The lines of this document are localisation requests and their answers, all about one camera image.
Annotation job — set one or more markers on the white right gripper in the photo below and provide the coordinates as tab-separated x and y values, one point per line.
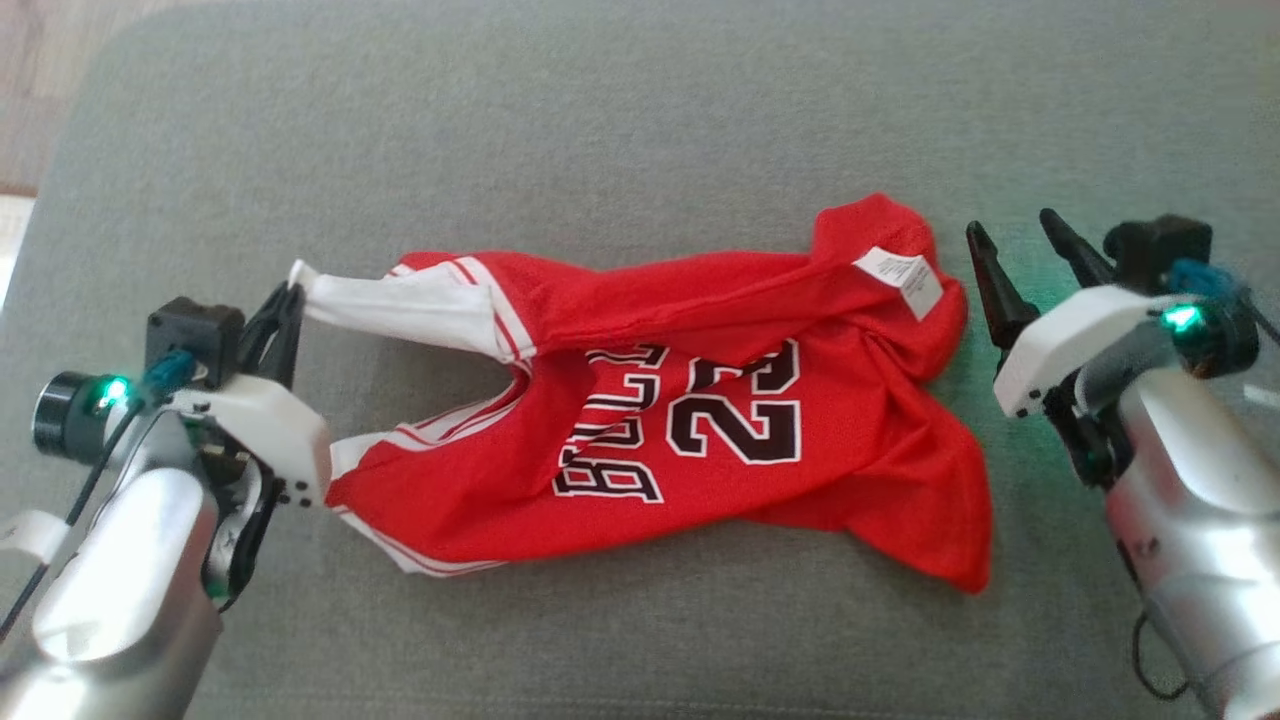
1080	340

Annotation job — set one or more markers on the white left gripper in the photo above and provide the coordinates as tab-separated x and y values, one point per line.
265	430

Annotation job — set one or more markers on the red basketball jersey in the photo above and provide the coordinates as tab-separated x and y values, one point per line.
650	400

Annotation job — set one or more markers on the white laundry basket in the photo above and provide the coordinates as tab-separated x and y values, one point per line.
8	250

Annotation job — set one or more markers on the large grey sofa seat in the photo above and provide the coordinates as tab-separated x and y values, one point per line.
600	120

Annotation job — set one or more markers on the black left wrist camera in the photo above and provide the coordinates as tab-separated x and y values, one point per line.
195	335

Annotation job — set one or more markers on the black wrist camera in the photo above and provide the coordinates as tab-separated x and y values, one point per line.
1155	250
195	335

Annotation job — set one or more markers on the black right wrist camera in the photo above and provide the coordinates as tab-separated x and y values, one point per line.
1155	250

